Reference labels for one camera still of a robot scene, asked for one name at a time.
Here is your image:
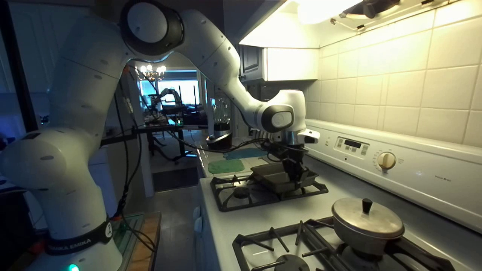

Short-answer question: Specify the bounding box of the round beige stove knob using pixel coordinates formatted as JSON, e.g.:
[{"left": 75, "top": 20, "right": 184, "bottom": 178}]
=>
[{"left": 376, "top": 148, "right": 400, "bottom": 172}]

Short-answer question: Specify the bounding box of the white gas stove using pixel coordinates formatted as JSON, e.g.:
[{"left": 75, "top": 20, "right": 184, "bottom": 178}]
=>
[{"left": 194, "top": 117, "right": 482, "bottom": 271}]

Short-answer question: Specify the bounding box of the blue mat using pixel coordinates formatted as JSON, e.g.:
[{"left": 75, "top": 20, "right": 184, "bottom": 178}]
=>
[{"left": 224, "top": 144, "right": 269, "bottom": 160}]

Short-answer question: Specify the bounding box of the black background table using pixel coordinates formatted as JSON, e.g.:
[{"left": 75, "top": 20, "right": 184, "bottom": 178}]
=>
[{"left": 100, "top": 111, "right": 210, "bottom": 162}]

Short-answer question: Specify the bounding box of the silver lid with black knob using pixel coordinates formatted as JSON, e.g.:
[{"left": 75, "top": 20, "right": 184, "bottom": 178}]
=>
[{"left": 331, "top": 195, "right": 407, "bottom": 240}]

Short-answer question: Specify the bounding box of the black stove grate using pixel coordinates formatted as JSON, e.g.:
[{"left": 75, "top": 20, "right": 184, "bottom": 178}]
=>
[
  {"left": 210, "top": 166, "right": 331, "bottom": 212},
  {"left": 231, "top": 215, "right": 457, "bottom": 271}
]

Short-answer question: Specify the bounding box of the round black burner cap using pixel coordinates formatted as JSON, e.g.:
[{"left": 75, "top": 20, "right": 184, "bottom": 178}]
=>
[
  {"left": 275, "top": 252, "right": 313, "bottom": 271},
  {"left": 231, "top": 181, "right": 254, "bottom": 198}
]

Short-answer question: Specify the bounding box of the bright window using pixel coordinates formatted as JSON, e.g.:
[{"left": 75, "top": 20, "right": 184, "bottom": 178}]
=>
[{"left": 138, "top": 69, "right": 203, "bottom": 114}]

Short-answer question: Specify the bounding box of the white wall cabinet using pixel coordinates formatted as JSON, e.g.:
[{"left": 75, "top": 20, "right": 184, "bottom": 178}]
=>
[{"left": 240, "top": 44, "right": 322, "bottom": 84}]

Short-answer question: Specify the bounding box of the stove clock display panel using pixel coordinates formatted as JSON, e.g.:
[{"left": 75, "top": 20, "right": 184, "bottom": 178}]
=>
[{"left": 335, "top": 133, "right": 373, "bottom": 157}]

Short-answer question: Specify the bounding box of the silver metal pot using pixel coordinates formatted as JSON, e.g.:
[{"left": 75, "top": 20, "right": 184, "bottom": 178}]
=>
[{"left": 334, "top": 219, "right": 406, "bottom": 258}]

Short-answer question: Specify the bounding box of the lit range hood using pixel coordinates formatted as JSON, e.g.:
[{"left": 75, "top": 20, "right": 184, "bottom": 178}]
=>
[{"left": 240, "top": 0, "right": 466, "bottom": 50}]

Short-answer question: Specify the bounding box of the lit chandelier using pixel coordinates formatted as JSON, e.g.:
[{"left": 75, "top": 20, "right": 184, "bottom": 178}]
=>
[{"left": 135, "top": 61, "right": 169, "bottom": 81}]

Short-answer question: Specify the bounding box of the dark metal baking pan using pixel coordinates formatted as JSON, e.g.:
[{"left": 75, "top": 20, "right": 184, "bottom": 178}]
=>
[{"left": 249, "top": 160, "right": 320, "bottom": 195}]

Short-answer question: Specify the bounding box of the black appliance base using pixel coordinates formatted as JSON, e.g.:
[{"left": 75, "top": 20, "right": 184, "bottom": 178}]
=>
[{"left": 206, "top": 130, "right": 234, "bottom": 151}]

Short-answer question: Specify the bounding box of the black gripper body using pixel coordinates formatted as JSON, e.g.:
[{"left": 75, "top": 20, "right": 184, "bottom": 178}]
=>
[{"left": 263, "top": 132, "right": 309, "bottom": 162}]

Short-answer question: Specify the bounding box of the wooden board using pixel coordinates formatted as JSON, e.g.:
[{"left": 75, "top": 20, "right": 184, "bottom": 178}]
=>
[{"left": 124, "top": 209, "right": 163, "bottom": 271}]

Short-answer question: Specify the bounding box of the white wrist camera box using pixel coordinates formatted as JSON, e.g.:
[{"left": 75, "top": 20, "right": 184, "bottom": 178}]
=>
[{"left": 297, "top": 127, "right": 323, "bottom": 144}]

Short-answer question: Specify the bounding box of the green mat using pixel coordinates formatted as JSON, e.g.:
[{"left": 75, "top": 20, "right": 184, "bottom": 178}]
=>
[{"left": 207, "top": 156, "right": 248, "bottom": 175}]

